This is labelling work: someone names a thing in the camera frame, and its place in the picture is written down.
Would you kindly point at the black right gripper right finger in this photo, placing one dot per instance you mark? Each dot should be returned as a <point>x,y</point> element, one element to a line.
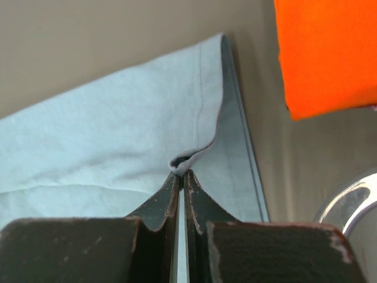
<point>222,248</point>

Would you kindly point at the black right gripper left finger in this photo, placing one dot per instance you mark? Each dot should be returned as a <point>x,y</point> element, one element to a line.
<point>140,247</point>

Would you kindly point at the light blue t-shirt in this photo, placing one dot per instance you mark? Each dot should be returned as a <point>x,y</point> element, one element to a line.
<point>102,149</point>

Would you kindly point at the clear plastic bin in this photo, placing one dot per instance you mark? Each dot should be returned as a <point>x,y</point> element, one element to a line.
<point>349,204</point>

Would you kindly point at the folded orange t-shirt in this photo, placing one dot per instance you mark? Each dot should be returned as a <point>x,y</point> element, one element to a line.
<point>327,55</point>

